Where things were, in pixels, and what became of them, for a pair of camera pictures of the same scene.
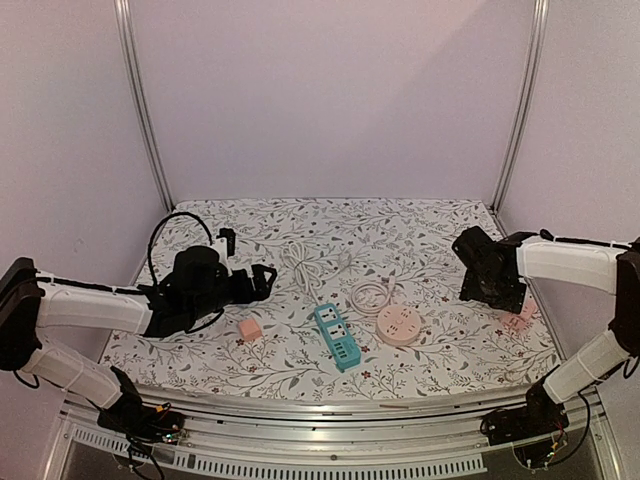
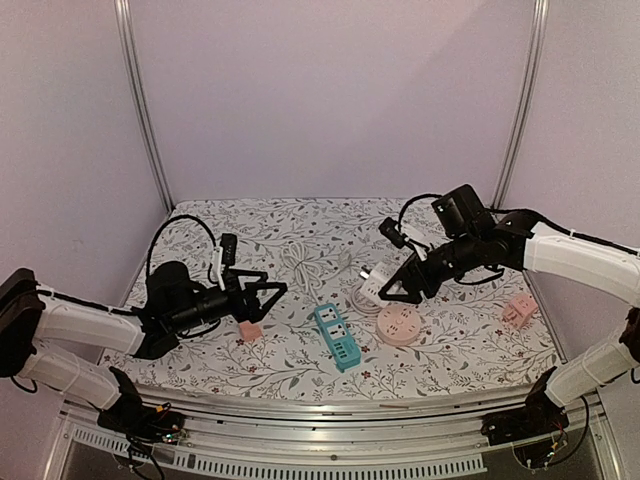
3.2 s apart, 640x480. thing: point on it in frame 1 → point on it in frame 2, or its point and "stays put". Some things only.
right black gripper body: x=470 y=245 → x=422 y=268
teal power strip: x=343 y=348 stays put
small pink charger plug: x=249 y=329 stays put
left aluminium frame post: x=125 y=27 stays put
